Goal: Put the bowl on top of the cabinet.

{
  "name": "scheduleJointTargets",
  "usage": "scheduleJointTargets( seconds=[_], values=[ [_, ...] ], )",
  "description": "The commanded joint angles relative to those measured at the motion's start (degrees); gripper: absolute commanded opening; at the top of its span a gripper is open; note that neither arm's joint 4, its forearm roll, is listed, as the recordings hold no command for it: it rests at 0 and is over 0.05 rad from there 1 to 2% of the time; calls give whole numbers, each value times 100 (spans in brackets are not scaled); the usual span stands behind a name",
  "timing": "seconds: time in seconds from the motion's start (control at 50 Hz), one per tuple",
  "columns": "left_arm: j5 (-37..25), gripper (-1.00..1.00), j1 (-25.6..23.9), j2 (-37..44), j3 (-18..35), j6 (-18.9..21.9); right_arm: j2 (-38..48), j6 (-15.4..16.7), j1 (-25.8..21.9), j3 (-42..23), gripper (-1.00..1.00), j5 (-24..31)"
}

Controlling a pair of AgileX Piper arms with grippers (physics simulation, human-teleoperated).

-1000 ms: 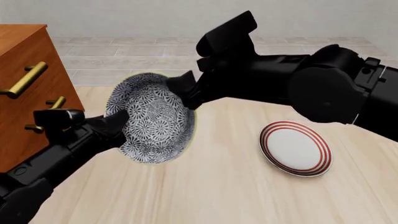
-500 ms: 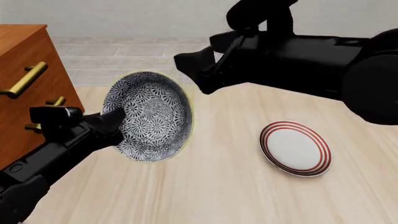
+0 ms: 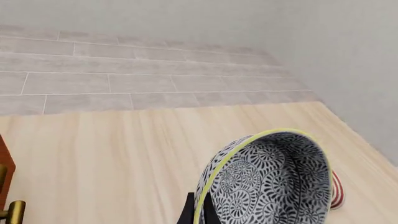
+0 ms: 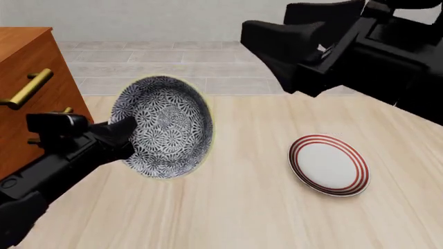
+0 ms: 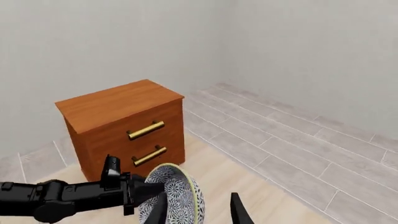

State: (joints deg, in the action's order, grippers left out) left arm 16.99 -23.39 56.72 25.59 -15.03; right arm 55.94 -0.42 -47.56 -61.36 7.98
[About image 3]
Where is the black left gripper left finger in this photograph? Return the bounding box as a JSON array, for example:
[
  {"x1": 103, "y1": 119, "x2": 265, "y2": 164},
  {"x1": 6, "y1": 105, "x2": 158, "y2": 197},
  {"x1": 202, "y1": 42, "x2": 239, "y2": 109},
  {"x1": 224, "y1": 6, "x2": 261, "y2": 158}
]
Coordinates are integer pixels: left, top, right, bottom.
[{"x1": 177, "y1": 192, "x2": 198, "y2": 224}]

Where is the plate with red rings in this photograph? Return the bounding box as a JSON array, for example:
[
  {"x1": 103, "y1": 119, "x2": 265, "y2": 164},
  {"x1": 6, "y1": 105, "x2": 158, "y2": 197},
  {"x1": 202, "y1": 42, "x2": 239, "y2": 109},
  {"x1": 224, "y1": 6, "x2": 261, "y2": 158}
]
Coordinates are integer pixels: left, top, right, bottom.
[{"x1": 328, "y1": 169, "x2": 347, "y2": 211}]

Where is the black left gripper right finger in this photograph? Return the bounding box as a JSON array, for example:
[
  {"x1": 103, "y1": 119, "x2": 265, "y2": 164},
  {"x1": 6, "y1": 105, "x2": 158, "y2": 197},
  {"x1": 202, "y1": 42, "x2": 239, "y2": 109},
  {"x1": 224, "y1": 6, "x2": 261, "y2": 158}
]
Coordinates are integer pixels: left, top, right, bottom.
[{"x1": 203, "y1": 202, "x2": 221, "y2": 224}]

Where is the brass drawer handle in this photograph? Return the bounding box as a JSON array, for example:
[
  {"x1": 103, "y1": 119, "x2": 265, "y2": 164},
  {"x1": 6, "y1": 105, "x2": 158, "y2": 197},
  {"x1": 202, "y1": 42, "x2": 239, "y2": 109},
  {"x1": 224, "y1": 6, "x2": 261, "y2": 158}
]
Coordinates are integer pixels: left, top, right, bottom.
[{"x1": 0, "y1": 200, "x2": 27, "y2": 223}]

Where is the wooden cabinet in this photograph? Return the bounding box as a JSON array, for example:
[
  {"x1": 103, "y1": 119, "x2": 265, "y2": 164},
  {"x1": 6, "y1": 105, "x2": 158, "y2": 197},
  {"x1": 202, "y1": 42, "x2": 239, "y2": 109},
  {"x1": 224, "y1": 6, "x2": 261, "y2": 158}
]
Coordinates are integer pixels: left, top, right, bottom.
[{"x1": 0, "y1": 133, "x2": 17, "y2": 224}]

